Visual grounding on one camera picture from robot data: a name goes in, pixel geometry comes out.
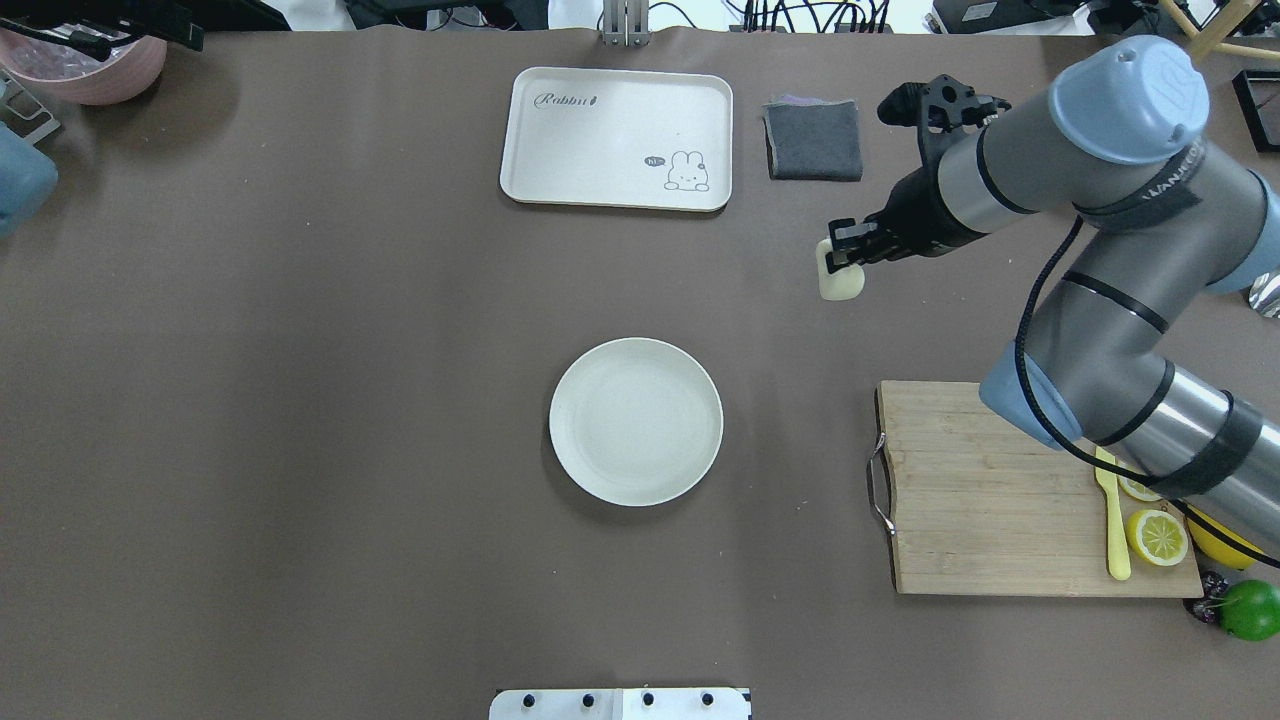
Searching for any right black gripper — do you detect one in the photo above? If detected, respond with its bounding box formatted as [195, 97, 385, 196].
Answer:
[824, 76, 1011, 275]

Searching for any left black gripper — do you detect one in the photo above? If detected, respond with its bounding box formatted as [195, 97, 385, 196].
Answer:
[1, 1, 204, 61]

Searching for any white steamed bun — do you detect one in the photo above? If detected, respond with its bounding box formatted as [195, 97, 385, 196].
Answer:
[815, 238, 865, 302]

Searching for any cream round plate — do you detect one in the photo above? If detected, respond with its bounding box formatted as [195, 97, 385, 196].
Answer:
[548, 337, 724, 509]

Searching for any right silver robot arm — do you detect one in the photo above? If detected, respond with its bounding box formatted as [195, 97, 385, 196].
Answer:
[815, 36, 1277, 565]

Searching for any beige serving tray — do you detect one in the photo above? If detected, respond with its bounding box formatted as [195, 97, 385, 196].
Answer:
[499, 67, 733, 213]

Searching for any dark framed glass tray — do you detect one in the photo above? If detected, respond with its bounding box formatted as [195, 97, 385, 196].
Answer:
[1231, 69, 1279, 152]

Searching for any pink bowl with ice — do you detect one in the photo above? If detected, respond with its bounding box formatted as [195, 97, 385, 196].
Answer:
[1, 29, 168, 106]

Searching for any white cup rack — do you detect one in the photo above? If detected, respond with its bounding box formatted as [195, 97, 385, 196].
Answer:
[1, 69, 61, 145]

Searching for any folded grey cloth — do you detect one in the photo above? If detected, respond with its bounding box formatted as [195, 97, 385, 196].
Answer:
[762, 97, 864, 182]

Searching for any blue cup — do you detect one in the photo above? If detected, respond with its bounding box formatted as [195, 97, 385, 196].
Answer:
[1, 126, 59, 240]

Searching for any black power adapter box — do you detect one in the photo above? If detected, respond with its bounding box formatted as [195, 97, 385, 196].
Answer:
[931, 1, 1055, 35]

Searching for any wooden cutting board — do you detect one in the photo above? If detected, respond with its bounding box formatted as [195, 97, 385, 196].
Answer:
[868, 380, 1199, 598]

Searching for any left lemon half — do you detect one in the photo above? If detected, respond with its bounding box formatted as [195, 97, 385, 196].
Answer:
[1117, 475, 1165, 503]

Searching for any wooden mug tree stand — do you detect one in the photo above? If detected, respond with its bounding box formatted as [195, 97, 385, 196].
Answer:
[1158, 1, 1279, 64]

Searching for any yellow plastic knife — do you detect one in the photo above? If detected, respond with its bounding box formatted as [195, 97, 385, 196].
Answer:
[1094, 448, 1132, 582]

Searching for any metal ice scoop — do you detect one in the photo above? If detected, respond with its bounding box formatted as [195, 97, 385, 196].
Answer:
[1243, 269, 1280, 319]

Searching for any left whole yellow lemon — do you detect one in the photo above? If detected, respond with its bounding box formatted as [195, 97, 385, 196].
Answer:
[1187, 505, 1265, 571]

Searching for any green lime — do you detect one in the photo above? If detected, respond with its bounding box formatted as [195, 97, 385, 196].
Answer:
[1219, 579, 1279, 642]

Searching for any aluminium frame post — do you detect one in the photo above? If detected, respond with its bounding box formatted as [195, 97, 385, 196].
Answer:
[599, 0, 652, 47]

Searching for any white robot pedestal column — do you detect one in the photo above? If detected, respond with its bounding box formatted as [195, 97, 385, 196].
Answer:
[488, 687, 753, 719]

